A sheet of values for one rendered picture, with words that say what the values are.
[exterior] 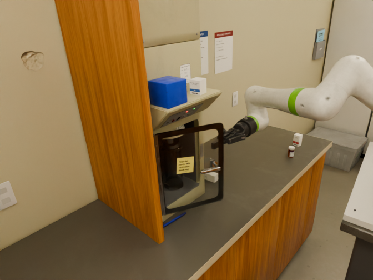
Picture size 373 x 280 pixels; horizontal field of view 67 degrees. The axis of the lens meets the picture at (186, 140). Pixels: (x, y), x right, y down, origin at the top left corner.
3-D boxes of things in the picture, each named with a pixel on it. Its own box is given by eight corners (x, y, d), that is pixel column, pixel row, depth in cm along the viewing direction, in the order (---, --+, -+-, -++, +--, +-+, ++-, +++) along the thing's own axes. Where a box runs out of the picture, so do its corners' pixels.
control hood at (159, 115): (148, 130, 108) (145, 105, 104) (202, 108, 129) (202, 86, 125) (168, 137, 101) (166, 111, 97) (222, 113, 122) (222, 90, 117)
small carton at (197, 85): (190, 94, 115) (188, 79, 112) (196, 91, 118) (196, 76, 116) (200, 95, 112) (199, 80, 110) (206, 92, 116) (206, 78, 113)
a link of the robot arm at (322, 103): (354, 104, 101) (339, 80, 96) (333, 130, 100) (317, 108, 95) (316, 99, 118) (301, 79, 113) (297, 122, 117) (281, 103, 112)
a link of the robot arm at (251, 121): (256, 137, 141) (241, 133, 146) (257, 115, 136) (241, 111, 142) (250, 141, 137) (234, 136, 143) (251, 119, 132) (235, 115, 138)
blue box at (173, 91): (150, 104, 105) (147, 80, 101) (169, 98, 111) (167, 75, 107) (168, 109, 98) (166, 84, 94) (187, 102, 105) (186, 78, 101)
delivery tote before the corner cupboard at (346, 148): (300, 158, 363) (304, 135, 349) (314, 147, 389) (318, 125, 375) (351, 174, 324) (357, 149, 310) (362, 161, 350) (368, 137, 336)
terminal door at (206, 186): (161, 215, 126) (152, 134, 109) (222, 199, 135) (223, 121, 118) (161, 216, 126) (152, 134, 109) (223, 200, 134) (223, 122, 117)
